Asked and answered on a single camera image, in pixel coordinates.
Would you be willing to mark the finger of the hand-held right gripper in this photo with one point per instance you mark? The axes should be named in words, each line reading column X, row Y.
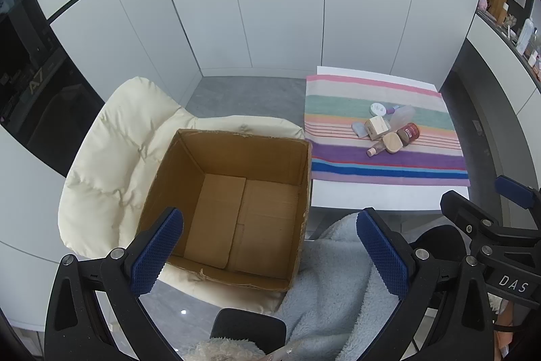
column 460, row 213
column 513, row 189

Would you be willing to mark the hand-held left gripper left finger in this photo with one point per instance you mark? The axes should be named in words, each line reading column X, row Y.
column 156, row 255

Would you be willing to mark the cream padded chair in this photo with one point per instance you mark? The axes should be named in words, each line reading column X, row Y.
column 110, row 158

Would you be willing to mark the white tall bottle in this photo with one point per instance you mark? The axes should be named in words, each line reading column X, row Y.
column 525, row 34

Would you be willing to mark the striped towel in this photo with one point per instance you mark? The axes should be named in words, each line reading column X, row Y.
column 380, row 170

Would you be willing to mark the round cosmetic jar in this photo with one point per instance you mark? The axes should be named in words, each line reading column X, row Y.
column 408, row 132

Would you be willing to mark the light blue small case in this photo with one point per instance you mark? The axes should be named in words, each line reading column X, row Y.
column 359, row 129

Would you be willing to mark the black glass cabinet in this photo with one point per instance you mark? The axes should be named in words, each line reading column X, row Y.
column 38, row 90

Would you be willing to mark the person's right forearm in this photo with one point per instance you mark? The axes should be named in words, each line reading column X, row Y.
column 505, row 337

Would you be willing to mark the brown foundation bottle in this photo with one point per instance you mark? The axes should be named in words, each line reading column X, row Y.
column 374, row 151

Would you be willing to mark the cream fleece cloth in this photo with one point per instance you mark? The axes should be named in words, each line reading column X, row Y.
column 224, row 349

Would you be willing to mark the round tan compact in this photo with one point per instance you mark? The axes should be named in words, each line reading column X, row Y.
column 393, row 142

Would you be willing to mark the clear plastic bottle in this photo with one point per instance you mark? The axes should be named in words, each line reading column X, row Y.
column 405, row 116

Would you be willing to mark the small square cosmetic box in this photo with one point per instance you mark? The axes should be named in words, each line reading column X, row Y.
column 377, row 127

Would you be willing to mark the light blue fleece cloth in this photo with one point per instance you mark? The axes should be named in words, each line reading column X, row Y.
column 329, row 285

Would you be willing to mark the small purple capped vial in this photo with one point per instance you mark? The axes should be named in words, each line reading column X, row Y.
column 395, row 107

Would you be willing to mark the brown cardboard box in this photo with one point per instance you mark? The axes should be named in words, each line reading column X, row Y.
column 236, row 217

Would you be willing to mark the white round jar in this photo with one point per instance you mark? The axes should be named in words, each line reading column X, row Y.
column 376, row 108

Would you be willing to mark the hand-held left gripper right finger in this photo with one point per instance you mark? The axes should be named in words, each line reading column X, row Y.
column 380, row 255

